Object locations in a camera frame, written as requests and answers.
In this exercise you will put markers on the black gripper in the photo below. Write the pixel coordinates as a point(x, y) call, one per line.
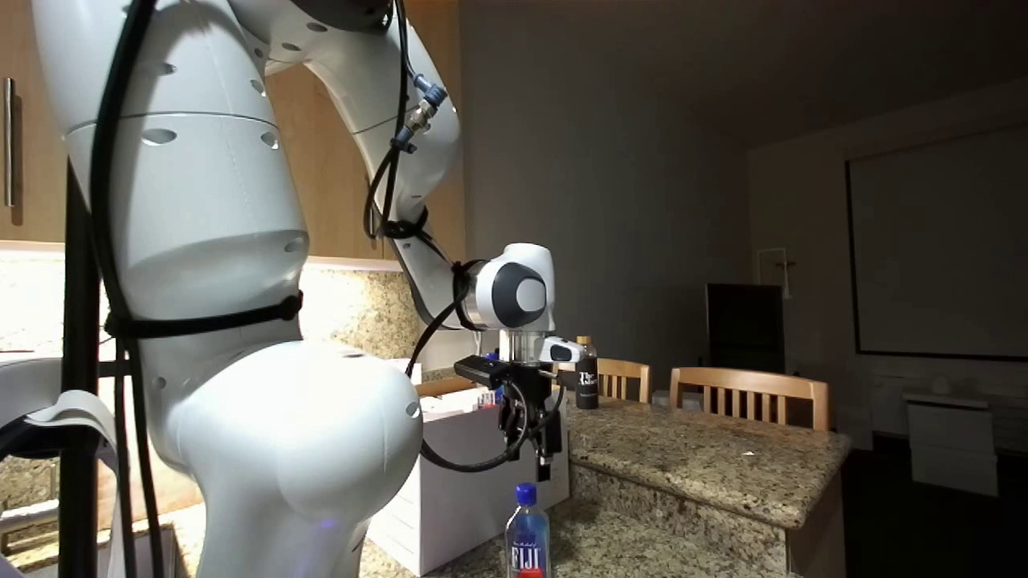
point(529, 407)

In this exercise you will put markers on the blue-cap water bottle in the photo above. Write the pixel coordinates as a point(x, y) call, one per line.
point(529, 539)

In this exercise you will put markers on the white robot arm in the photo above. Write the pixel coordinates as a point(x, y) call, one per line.
point(178, 156)

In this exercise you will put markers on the open cardboard box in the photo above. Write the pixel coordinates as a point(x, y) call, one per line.
point(447, 513)

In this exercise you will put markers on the dark glass bottle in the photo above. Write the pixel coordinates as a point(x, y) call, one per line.
point(586, 373)

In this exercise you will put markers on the wooden chair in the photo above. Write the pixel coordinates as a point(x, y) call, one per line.
point(623, 380)
point(752, 395)

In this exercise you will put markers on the black vertical pole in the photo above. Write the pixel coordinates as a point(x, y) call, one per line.
point(78, 369)

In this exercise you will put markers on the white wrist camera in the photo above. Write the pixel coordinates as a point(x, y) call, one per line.
point(561, 352)

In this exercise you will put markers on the wall projection screen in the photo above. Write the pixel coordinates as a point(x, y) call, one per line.
point(939, 250)

